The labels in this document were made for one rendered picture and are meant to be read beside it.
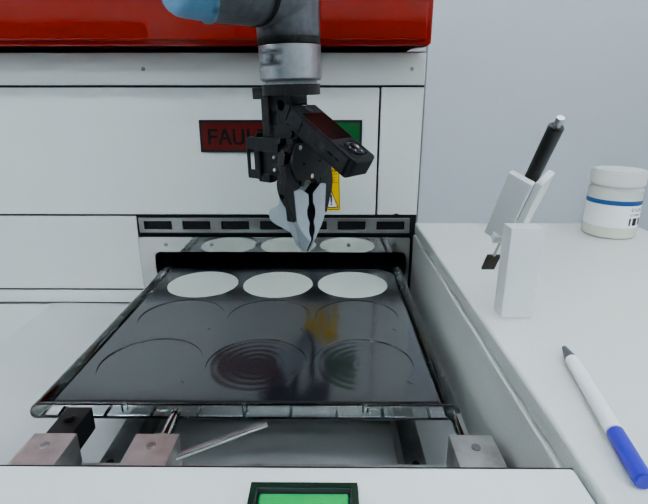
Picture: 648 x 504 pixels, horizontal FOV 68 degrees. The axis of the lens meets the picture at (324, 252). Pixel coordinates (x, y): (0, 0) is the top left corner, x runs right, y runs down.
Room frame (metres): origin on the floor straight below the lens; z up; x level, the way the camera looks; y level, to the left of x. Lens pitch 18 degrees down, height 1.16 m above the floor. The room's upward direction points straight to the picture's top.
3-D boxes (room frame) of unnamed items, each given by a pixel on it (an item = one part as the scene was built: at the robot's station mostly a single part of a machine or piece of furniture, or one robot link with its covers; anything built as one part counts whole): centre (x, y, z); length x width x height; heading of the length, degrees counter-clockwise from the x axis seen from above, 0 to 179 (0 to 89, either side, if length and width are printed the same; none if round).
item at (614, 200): (0.68, -0.42, 1.01); 0.07 x 0.07 x 0.10
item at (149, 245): (0.74, 0.08, 0.89); 0.44 x 0.02 x 0.10; 90
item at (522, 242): (0.42, -0.18, 1.03); 0.06 x 0.04 x 0.13; 0
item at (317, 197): (0.63, 0.03, 1.01); 0.06 x 0.03 x 0.09; 50
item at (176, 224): (0.75, 0.08, 0.96); 0.44 x 0.01 x 0.02; 90
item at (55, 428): (0.33, 0.21, 0.90); 0.04 x 0.02 x 0.03; 0
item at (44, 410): (0.35, 0.07, 0.90); 0.38 x 0.01 x 0.01; 90
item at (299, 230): (0.61, 0.05, 1.01); 0.06 x 0.03 x 0.09; 50
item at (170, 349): (0.53, 0.07, 0.90); 0.34 x 0.34 x 0.01; 0
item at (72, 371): (0.53, 0.25, 0.90); 0.37 x 0.01 x 0.01; 0
